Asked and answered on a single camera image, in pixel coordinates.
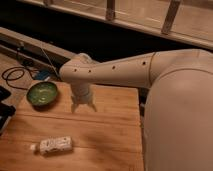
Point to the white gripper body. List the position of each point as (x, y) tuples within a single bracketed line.
[(81, 93)]

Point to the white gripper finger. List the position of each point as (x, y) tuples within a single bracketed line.
[(74, 106), (92, 105)]

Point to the white plastic bottle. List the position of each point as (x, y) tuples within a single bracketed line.
[(52, 145)]

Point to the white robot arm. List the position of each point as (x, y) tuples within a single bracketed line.
[(178, 119)]

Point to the green ceramic bowl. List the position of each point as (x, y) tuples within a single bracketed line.
[(42, 93)]

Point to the blue object behind bowl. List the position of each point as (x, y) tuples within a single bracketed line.
[(42, 75)]

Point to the black equipment at left edge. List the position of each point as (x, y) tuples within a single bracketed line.
[(6, 111)]

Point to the wooden railing frame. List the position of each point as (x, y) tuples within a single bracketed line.
[(188, 21)]

